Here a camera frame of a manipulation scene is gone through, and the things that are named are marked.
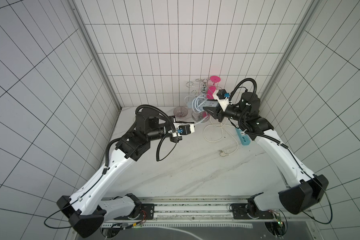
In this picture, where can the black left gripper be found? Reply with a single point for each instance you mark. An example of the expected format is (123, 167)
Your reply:
(174, 134)

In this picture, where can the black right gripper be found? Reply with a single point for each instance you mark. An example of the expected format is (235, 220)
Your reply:
(219, 112)

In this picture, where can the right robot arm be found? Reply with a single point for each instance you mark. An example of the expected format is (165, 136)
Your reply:
(304, 188)

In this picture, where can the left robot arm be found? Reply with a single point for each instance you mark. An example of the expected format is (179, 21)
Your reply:
(86, 209)

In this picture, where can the teal USB power strip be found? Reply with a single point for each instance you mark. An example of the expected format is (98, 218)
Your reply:
(243, 137)

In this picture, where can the pink plastic goblet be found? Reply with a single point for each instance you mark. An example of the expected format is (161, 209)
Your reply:
(212, 85)

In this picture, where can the striped grey bowl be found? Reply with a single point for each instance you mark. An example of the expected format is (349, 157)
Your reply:
(180, 112)

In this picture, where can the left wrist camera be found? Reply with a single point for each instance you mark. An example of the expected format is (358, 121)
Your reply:
(185, 129)

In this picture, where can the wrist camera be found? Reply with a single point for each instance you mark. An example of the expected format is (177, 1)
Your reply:
(185, 129)
(223, 98)

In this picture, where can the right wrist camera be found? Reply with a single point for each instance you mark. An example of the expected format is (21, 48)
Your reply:
(223, 98)

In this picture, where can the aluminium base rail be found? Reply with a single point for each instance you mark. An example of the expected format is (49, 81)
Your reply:
(210, 209)

